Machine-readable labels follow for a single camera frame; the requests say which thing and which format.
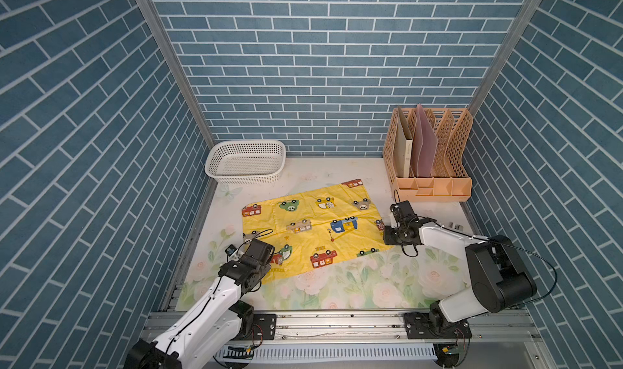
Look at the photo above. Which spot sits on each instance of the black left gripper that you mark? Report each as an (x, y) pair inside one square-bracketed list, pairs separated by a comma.
[(266, 266)]

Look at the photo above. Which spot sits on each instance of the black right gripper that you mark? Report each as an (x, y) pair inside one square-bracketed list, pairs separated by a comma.
[(387, 240)]

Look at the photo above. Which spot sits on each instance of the yellow cartoon pillowcase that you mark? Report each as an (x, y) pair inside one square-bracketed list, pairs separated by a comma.
[(313, 230)]

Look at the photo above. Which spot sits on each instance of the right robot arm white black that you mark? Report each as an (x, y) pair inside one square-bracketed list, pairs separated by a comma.
[(498, 276)]

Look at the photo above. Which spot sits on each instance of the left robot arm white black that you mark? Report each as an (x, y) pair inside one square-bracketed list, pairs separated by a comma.
[(217, 318)]

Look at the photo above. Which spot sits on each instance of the small silver stapler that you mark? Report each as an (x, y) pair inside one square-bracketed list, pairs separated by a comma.
[(454, 226)]

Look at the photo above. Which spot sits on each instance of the peach plastic file organizer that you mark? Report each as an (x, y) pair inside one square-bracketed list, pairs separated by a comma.
[(449, 181)]

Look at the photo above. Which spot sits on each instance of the pink file folder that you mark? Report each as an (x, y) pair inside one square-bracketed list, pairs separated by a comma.
[(424, 145)]

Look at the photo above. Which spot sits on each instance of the white plastic mesh basket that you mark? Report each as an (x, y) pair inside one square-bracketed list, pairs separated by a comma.
[(246, 162)]

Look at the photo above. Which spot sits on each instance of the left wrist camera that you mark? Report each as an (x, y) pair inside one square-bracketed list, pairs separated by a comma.
[(230, 250)]

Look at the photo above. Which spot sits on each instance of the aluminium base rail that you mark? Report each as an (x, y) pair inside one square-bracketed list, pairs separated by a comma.
[(377, 326)]

